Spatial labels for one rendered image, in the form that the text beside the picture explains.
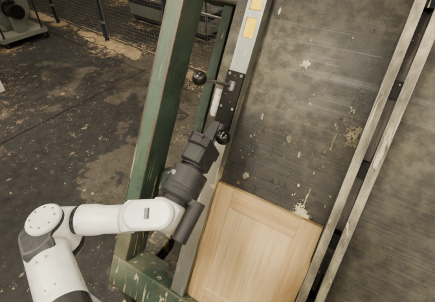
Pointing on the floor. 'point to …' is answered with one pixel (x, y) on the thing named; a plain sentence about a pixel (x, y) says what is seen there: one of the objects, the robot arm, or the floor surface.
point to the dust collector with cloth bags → (16, 13)
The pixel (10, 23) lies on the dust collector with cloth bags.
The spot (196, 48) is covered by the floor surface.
